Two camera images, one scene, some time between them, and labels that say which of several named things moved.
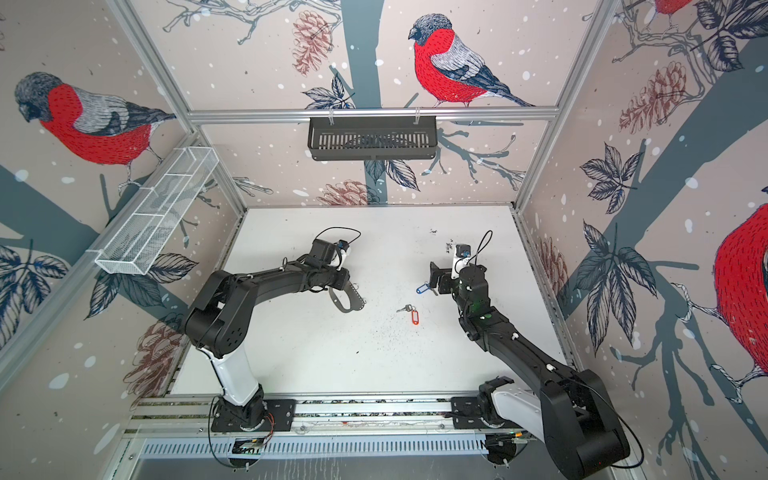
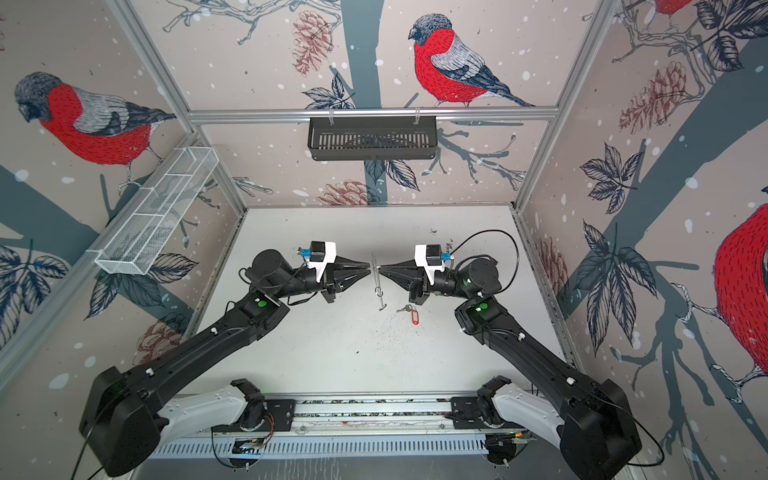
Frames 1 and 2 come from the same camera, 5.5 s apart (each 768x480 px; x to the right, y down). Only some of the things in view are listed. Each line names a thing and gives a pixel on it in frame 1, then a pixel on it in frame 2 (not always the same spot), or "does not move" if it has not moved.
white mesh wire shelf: (163, 202) does not move
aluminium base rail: (398, 427) does not move
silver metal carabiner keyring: (357, 302) to (378, 290)
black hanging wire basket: (372, 140) does not move
